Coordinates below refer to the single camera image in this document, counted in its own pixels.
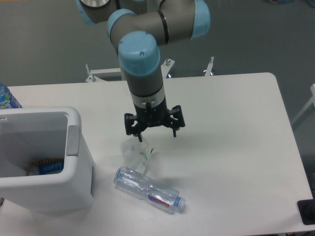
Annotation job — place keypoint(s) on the blue snack wrapper in bin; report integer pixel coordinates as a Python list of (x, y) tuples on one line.
[(45, 167)]

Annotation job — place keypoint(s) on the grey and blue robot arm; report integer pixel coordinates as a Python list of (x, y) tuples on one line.
[(136, 35)]

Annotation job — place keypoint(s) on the white furniture frame at right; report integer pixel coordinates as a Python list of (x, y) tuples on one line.
[(305, 111)]

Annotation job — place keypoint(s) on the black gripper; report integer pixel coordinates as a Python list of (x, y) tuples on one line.
[(153, 117)]

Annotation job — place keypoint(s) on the blue labelled water bottle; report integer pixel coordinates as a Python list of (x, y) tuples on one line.
[(7, 99)]

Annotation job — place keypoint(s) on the crushed clear plastic bottle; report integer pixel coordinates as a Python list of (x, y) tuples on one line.
[(150, 190)]

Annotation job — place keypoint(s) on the white plastic trash can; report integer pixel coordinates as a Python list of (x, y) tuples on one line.
[(32, 134)]

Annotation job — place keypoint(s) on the black device at table edge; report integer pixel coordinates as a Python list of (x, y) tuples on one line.
[(307, 211)]

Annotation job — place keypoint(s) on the white pedestal base frame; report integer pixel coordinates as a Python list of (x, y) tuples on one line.
[(114, 74)]

